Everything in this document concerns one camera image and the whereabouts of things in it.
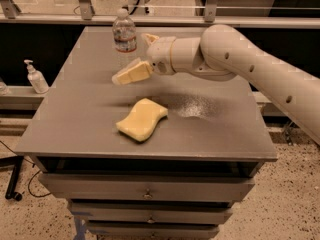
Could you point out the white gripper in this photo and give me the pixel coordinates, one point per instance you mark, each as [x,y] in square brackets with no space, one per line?
[160,55]

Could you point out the clear plastic water bottle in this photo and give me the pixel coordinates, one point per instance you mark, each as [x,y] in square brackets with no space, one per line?
[124,34]

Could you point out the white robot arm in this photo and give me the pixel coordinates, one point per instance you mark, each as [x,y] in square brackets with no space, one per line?
[220,54]

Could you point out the white pump dispenser bottle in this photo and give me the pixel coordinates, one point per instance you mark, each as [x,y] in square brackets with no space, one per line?
[36,78]

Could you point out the yellow sponge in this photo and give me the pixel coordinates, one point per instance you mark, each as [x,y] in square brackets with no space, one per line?
[142,120]

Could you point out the grey drawer cabinet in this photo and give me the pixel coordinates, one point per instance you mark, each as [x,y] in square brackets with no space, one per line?
[213,129]

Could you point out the top grey drawer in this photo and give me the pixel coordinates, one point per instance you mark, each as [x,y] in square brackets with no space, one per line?
[147,188]

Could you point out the grey drawer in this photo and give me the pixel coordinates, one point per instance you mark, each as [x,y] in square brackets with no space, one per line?
[150,212]
[147,188]
[153,230]

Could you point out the middle grey drawer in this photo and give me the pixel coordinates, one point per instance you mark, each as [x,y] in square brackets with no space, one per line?
[150,212]

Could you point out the black chair leg with caster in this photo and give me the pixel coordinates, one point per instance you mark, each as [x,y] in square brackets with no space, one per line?
[15,164]

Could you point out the bottom grey drawer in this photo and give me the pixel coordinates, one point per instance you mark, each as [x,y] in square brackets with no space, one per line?
[153,230]

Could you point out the metal railing frame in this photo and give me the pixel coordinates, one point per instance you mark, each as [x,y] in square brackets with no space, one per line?
[237,13]

